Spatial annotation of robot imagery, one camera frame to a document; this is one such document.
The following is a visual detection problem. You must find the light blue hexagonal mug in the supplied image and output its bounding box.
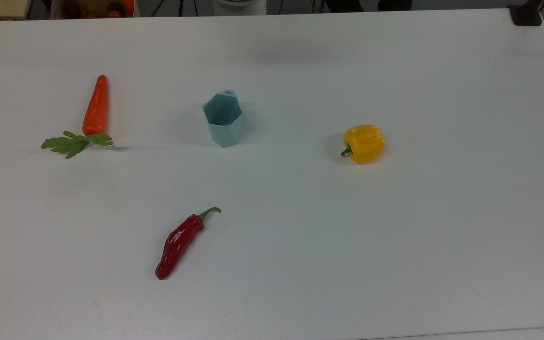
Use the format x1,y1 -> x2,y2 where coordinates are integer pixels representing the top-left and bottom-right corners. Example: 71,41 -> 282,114
202,89 -> 245,149

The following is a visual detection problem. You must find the yellow bell pepper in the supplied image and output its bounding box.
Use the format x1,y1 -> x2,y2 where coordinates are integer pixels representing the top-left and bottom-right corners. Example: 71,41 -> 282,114
340,124 -> 386,165

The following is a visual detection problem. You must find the red chili pepper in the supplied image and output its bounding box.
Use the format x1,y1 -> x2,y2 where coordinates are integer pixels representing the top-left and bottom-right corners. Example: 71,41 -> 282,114
155,207 -> 222,281

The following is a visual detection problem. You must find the orange carrot with green leaves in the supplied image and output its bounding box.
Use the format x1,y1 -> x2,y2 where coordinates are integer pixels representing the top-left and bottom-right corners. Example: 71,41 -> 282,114
41,74 -> 115,160

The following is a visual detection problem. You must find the box of toy fruit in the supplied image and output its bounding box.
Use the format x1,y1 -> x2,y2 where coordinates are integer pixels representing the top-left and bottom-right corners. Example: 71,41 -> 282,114
50,0 -> 136,19

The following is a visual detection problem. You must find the black stand base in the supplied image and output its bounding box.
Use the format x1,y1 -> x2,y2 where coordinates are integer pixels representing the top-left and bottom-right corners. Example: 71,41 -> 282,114
507,0 -> 544,26

